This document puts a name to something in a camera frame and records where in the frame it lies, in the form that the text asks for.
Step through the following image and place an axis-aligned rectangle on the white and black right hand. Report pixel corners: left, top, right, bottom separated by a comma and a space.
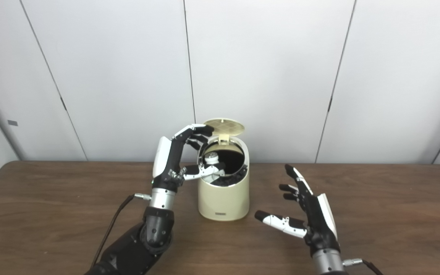
254, 164, 341, 257

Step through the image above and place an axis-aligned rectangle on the white and black left hand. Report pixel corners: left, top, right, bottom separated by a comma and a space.
152, 123, 226, 191

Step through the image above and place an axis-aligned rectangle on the small white plastic bottle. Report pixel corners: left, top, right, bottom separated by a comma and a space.
204, 152, 224, 181

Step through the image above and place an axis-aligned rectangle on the round cream bin lid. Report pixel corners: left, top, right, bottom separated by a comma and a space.
203, 118, 245, 146

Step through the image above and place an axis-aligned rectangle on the black bin liner bag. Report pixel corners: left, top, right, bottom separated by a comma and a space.
201, 149, 249, 187

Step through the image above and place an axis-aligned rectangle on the cream-colored bin body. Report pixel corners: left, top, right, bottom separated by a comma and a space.
198, 134, 250, 221

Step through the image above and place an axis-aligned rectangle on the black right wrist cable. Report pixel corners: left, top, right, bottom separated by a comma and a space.
342, 258, 384, 275

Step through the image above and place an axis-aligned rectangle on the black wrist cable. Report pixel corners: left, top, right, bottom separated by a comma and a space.
342, 258, 384, 275
90, 193, 152, 270

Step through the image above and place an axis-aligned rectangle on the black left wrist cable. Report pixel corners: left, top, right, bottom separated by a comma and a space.
90, 193, 152, 270

